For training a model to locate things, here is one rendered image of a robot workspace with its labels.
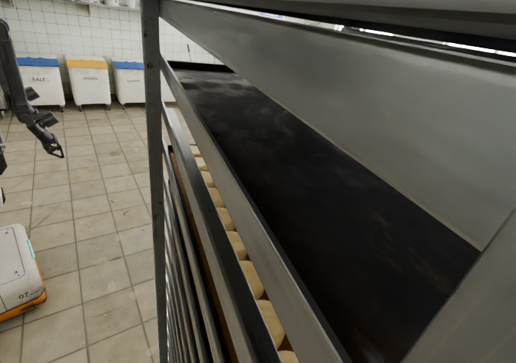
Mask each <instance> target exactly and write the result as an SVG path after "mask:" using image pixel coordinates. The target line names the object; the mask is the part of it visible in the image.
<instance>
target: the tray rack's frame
mask: <svg viewBox="0 0 516 363"><path fill-rule="evenodd" d="M189 1H194V2H202V3H207V4H212V5H221V6H226V7H231V8H239V9H244V10H249V11H254V12H262V13H267V14H272V15H281V16H286V17H291V18H299V19H304V20H309V21H317V22H322V23H327V24H332V25H341V26H346V27H351V25H352V28H360V29H365V30H370V31H379V32H384V33H389V34H394V35H403V36H408V37H413V38H422V39H427V40H432V41H440V42H446V43H451V44H456V45H464V46H470V47H475V48H483V49H489V50H494V51H503V52H507V53H513V54H516V0H189ZM352 20H353V21H352ZM400 363H516V207H515V208H514V209H513V210H512V211H511V213H510V214H509V216H508V217H507V219H506V220H505V221H504V222H503V224H502V225H501V227H500V228H499V229H498V231H497V232H496V233H495V234H494V236H493V237H492V239H491V240H490V242H489V243H488V244H487V245H486V247H485V248H484V249H483V251H482V252H481V254H480V255H479V257H478V258H477V259H476V260H475V262H474V263H473V264H472V266H471V267H470V269H469V270H468V271H467V272H466V274H465V275H464V277H463V278H462V279H461V281H460V282H459V284H458V285H457V286H456V287H455V289H454V290H453V292H452V293H451V295H450V296H449V297H448V298H447V299H446V301H445V303H444V304H443V305H442V307H441V308H440V309H439V310H438V312H437V313H436V314H435V316H434V318H433V319H432V320H431V321H430V322H429V324H428V325H427V327H426V328H425V330H424V331H423V332H422V333H421V335H420V336H419V337H418V339H417V340H416V342H415V343H414V345H413V346H412V347H411V348H410V350H409V351H408V353H407V354H406V355H405V357H404V358H403V359H402V360H401V362H400Z"/></svg>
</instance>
